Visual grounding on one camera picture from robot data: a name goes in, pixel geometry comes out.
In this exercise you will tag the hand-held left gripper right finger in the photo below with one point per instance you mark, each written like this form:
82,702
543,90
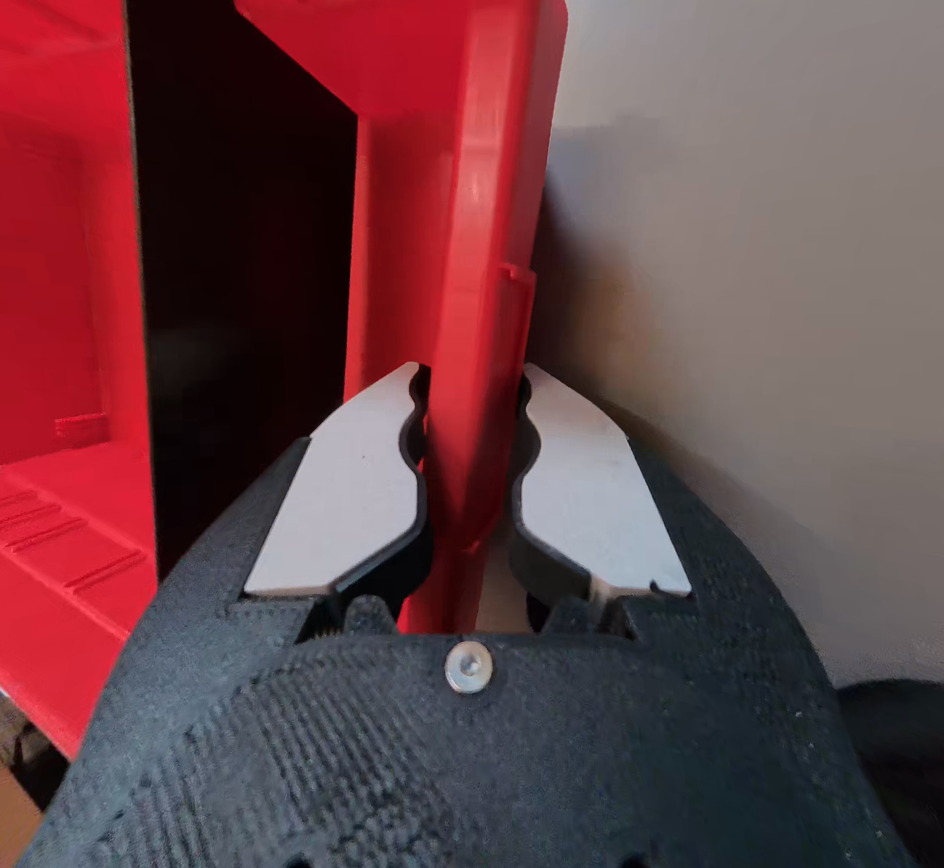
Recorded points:
590,499

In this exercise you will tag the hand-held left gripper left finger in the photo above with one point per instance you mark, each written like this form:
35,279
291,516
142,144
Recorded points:
346,499

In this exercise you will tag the red plastic bin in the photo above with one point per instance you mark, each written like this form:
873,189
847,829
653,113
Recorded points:
457,219

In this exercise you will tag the dark bin divider panel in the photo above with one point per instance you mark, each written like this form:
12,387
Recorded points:
243,293

